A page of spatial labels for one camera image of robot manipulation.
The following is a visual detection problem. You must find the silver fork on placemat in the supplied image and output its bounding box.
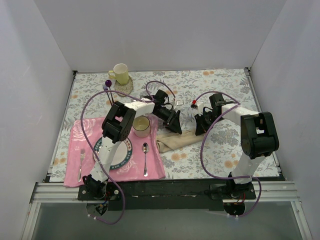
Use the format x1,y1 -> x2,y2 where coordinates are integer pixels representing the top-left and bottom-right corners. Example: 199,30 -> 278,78
77,148 -> 86,183

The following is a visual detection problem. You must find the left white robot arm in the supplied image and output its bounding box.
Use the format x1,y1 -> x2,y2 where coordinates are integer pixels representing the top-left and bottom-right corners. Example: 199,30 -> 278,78
80,90 -> 182,200

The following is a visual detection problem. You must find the yellow mug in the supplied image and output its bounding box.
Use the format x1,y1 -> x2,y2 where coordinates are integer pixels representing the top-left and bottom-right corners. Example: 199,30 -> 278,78
108,63 -> 129,85

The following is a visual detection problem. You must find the floral tablecloth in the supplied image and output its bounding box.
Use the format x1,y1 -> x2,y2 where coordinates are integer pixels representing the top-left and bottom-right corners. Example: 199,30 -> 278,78
50,69 -> 257,183

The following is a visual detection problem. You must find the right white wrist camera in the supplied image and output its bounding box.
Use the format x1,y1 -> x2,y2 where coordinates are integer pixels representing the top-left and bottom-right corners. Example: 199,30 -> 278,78
191,100 -> 205,116

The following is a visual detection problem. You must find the purple plastic fork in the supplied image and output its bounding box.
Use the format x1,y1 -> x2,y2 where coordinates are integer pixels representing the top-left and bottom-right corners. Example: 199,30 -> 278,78
102,83 -> 114,105

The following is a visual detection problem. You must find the pink floral placemat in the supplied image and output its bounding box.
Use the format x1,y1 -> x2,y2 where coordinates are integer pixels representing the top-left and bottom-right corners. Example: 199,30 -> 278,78
64,115 -> 166,187

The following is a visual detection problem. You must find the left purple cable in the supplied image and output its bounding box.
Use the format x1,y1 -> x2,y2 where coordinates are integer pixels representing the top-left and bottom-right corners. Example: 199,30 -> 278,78
80,80 -> 180,225

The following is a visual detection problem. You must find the purple plastic spoon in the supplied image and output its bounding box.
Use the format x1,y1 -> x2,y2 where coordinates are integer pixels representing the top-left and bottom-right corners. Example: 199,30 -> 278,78
103,79 -> 114,105

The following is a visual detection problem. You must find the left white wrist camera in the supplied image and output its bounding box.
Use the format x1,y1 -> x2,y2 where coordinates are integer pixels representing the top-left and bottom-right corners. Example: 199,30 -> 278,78
174,99 -> 184,106

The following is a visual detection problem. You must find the woven round coaster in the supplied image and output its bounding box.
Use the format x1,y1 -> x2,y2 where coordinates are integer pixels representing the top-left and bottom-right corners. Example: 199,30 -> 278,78
114,76 -> 134,95

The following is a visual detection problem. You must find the white plate teal rim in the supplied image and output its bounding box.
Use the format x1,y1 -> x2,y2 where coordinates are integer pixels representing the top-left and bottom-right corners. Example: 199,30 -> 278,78
92,137 -> 133,170

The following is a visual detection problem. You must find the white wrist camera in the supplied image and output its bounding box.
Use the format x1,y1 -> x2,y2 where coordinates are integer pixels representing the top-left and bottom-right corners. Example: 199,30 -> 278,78
174,99 -> 184,106
191,100 -> 205,116

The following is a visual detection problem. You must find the beige linen napkin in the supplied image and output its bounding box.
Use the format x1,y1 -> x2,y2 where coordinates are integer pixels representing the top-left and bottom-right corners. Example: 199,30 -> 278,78
156,130 -> 204,153

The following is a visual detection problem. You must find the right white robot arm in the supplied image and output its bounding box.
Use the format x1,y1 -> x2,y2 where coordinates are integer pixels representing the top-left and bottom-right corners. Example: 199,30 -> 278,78
191,91 -> 279,200

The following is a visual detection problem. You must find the cream mug dark rim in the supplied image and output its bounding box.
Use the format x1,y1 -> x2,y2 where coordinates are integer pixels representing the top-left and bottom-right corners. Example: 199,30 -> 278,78
132,116 -> 151,138

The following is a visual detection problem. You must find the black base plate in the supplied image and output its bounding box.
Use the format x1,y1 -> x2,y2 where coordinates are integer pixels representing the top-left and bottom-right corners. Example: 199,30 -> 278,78
77,178 -> 259,215

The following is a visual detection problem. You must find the silver spoon on placemat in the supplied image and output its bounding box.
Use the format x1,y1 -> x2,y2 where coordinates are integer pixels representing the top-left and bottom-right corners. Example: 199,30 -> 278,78
142,142 -> 149,177

